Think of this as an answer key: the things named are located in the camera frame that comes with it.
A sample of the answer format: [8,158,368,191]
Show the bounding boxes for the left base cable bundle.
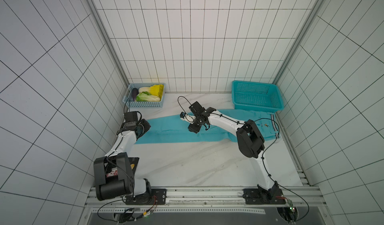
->
[96,194,158,223]

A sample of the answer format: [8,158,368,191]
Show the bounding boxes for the teal plastic basket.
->
[232,81,284,113]

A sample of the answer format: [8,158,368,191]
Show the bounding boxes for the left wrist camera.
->
[124,111,142,128]

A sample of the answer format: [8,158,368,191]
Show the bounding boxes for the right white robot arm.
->
[180,106,280,204]

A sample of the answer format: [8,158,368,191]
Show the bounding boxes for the dark purple eggplant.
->
[131,88,139,102]

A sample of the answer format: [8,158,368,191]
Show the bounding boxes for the light blue perforated basket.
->
[123,83,165,108]

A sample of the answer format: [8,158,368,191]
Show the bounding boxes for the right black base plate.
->
[243,188,286,206]

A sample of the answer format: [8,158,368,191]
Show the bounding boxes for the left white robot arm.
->
[94,119,152,203]

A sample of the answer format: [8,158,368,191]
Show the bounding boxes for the teal long pants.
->
[136,110,279,144]

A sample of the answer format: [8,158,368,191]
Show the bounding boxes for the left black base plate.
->
[124,189,167,206]

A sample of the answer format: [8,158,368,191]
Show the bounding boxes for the right base cable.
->
[260,116,310,223]

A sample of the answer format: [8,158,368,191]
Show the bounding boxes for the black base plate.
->
[243,188,286,206]
[124,189,167,206]

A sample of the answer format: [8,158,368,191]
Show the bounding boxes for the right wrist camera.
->
[189,102,206,116]

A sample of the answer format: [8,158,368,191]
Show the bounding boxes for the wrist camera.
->
[189,102,206,116]
[124,111,142,128]

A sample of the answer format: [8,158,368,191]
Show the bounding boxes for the green napa cabbage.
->
[137,92,161,102]

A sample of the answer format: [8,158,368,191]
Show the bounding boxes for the aluminium mounting rail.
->
[79,187,333,225]

